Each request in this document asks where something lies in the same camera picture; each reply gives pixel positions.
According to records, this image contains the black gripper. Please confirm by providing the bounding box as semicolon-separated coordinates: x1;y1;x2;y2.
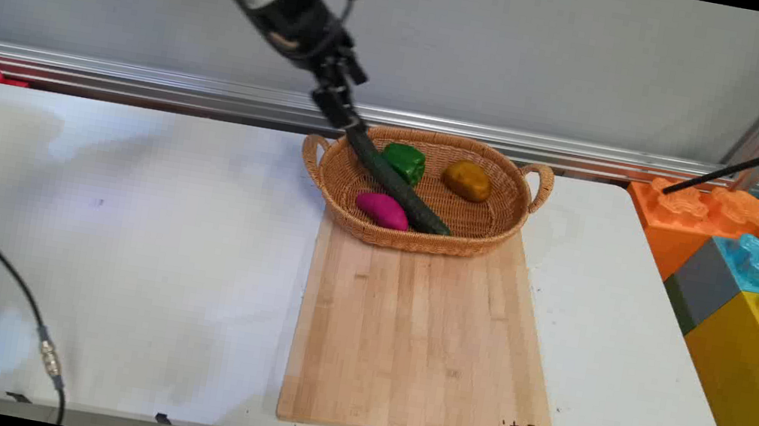
231;0;385;137

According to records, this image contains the brown potato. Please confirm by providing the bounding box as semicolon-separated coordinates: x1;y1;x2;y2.
438;157;496;205

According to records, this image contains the green bell pepper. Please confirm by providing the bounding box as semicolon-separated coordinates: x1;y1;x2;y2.
378;140;430;190

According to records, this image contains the dark green cucumber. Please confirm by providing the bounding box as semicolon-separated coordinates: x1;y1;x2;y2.
331;123;467;239

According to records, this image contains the purple sweet potato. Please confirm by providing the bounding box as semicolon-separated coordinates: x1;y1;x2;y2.
351;189;414;233

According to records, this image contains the wooden cutting board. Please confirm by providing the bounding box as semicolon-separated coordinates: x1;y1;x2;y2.
275;198;587;426

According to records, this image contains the orange toy block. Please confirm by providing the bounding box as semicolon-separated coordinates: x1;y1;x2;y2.
615;172;759;297

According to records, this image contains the gray toy block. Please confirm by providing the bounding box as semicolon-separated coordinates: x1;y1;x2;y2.
657;232;750;344

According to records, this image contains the woven wicker basket with handles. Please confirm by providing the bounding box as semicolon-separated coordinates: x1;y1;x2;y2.
289;112;560;273

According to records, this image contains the aluminium rail along wall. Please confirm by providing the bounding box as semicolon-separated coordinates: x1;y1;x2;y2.
0;39;759;205

